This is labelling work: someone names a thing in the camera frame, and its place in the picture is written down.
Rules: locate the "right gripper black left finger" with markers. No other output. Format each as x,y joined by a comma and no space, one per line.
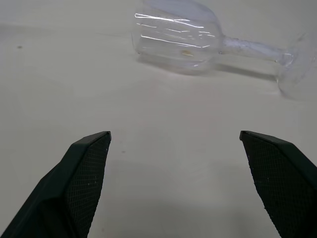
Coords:
81,178

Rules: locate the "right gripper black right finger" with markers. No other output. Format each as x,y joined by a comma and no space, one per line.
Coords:
280,173

